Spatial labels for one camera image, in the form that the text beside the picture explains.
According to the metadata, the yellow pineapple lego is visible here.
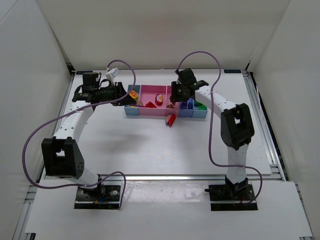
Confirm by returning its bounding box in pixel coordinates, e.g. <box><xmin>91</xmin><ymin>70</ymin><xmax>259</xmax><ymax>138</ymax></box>
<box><xmin>129</xmin><ymin>90</ymin><xmax>139</xmax><ymax>101</ymax></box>

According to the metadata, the purple brown lego piece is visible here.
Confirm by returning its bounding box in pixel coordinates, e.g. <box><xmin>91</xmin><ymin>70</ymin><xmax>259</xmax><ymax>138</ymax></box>
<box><xmin>180</xmin><ymin>98</ymin><xmax>194</xmax><ymax>110</ymax></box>

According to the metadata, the red heart lego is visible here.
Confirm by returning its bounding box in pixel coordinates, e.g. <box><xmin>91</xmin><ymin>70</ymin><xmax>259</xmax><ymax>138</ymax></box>
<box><xmin>155</xmin><ymin>93</ymin><xmax>163</xmax><ymax>106</ymax></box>

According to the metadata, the green lego brick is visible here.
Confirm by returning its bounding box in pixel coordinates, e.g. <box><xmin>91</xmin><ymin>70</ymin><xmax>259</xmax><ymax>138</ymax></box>
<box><xmin>194</xmin><ymin>101</ymin><xmax>207</xmax><ymax>111</ymax></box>

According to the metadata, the purple butterfly lego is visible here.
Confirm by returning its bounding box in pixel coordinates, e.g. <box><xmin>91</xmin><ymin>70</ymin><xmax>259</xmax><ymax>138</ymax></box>
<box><xmin>165</xmin><ymin>114</ymin><xmax>173</xmax><ymax>126</ymax></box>

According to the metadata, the red lego brick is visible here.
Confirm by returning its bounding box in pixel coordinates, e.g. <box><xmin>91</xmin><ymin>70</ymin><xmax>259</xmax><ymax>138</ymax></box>
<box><xmin>167</xmin><ymin>115</ymin><xmax>176</xmax><ymax>127</ymax></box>

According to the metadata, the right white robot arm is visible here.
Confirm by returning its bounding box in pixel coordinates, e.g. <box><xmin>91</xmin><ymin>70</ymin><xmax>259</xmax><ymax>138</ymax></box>
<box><xmin>170</xmin><ymin>68</ymin><xmax>255</xmax><ymax>192</ymax></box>

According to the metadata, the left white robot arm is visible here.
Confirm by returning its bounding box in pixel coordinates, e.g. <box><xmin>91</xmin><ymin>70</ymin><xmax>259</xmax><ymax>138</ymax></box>
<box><xmin>41</xmin><ymin>68</ymin><xmax>137</xmax><ymax>189</ymax></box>

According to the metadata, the light blue left bin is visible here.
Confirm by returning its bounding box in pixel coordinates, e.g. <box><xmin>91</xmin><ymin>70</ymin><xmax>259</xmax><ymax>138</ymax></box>
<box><xmin>124</xmin><ymin>85</ymin><xmax>141</xmax><ymax>116</ymax></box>

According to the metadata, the light blue bin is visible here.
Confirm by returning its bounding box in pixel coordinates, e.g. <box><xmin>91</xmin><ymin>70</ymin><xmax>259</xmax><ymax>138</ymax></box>
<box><xmin>192</xmin><ymin>106</ymin><xmax>208</xmax><ymax>119</ymax></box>
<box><xmin>124</xmin><ymin>85</ymin><xmax>141</xmax><ymax>116</ymax></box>

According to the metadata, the small pink bin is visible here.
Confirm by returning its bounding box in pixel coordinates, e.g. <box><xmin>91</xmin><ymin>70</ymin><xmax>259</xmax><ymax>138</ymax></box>
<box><xmin>165</xmin><ymin>85</ymin><xmax>180</xmax><ymax>116</ymax></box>

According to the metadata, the large pink bin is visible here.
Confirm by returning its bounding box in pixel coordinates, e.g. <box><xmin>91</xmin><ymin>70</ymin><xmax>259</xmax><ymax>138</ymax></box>
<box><xmin>138</xmin><ymin>84</ymin><xmax>167</xmax><ymax>117</ymax></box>

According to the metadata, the dark blue bin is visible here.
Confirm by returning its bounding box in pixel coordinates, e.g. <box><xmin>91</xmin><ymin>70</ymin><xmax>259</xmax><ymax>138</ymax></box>
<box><xmin>179</xmin><ymin>102</ymin><xmax>194</xmax><ymax>118</ymax></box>

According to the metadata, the light blue right bin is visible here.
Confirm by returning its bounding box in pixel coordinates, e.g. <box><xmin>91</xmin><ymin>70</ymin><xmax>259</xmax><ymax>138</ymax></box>
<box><xmin>192</xmin><ymin>106</ymin><xmax>208</xmax><ymax>119</ymax></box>

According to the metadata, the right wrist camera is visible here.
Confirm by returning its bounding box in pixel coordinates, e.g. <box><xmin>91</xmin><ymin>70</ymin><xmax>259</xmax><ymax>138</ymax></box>
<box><xmin>175</xmin><ymin>69</ymin><xmax>181</xmax><ymax>84</ymax></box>

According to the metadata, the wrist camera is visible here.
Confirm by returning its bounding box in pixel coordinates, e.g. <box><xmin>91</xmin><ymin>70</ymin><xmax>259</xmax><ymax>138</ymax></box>
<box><xmin>175</xmin><ymin>69</ymin><xmax>181</xmax><ymax>84</ymax></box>
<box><xmin>105</xmin><ymin>67</ymin><xmax>120</xmax><ymax>84</ymax></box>

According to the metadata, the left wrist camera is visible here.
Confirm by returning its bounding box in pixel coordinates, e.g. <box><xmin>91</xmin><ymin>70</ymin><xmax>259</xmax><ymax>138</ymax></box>
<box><xmin>105</xmin><ymin>67</ymin><xmax>120</xmax><ymax>84</ymax></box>

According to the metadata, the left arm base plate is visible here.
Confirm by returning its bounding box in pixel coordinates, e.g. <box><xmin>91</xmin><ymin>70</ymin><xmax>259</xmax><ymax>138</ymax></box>
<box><xmin>73</xmin><ymin>183</ymin><xmax>122</xmax><ymax>210</ymax></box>

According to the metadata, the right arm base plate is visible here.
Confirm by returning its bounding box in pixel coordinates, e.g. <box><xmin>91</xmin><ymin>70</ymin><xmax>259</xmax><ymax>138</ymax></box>
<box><xmin>204</xmin><ymin>184</ymin><xmax>258</xmax><ymax>212</ymax></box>

